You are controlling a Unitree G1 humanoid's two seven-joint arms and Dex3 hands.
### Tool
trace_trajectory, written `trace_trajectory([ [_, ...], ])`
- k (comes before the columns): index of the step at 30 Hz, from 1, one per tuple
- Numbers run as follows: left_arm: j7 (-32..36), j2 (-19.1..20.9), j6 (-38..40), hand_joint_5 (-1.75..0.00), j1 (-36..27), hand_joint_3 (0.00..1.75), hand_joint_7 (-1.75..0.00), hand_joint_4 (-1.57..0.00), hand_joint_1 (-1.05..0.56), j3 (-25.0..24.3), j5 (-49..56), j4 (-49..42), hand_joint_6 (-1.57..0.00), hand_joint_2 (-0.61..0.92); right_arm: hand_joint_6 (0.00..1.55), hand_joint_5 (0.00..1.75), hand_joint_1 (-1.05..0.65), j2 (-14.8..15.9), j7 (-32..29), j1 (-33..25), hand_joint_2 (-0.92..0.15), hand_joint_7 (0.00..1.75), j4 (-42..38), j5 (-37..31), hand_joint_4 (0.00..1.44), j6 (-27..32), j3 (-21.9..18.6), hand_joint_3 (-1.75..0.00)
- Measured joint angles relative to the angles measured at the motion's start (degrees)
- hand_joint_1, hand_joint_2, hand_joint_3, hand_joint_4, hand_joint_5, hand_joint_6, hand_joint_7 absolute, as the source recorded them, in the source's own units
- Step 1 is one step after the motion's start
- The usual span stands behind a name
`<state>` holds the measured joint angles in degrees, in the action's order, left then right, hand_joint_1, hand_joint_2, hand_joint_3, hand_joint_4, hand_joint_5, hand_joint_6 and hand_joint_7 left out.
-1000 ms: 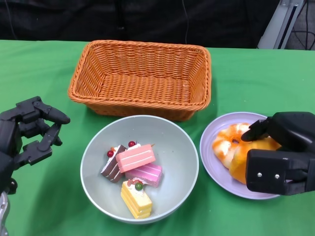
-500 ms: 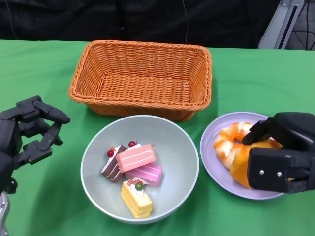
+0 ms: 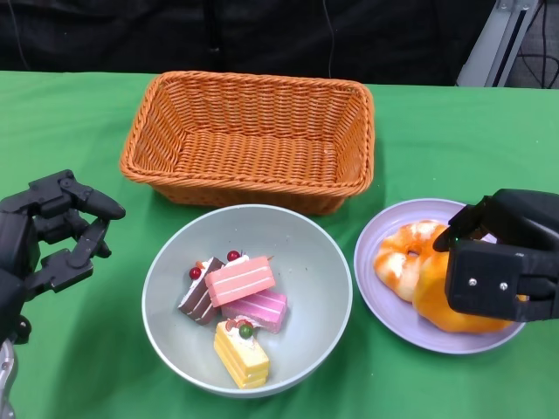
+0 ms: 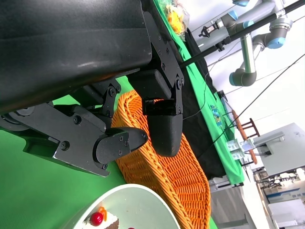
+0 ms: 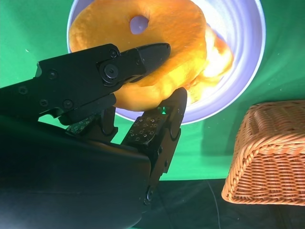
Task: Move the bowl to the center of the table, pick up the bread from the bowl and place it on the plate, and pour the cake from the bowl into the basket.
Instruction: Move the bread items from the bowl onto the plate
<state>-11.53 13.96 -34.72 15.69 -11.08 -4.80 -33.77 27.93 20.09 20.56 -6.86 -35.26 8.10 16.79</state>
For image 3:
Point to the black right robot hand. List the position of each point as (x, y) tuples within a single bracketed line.
[(524, 235)]

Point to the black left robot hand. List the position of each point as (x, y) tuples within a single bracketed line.
[(17, 242)]

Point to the orange striped bread roll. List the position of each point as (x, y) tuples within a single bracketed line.
[(430, 297), (393, 262)]

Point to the pale green bowl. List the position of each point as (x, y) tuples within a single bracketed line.
[(314, 297)]

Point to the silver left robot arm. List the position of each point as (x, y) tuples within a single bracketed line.
[(6, 375)]

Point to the lavender plate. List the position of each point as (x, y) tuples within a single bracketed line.
[(375, 305)]

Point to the brown chocolate cake slice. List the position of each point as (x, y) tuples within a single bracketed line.
[(198, 301)]

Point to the light pink cake slice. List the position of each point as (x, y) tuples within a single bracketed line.
[(240, 281)]

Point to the magenta layered cake slice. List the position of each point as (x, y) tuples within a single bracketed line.
[(262, 310)]

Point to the yellow cake slice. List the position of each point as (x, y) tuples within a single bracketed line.
[(242, 362)]

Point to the orange wicker basket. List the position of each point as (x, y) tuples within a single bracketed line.
[(262, 113)]

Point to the grey metal stand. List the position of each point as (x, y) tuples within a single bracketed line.
[(502, 43)]

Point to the black backdrop cloth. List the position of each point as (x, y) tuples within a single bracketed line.
[(131, 35)]

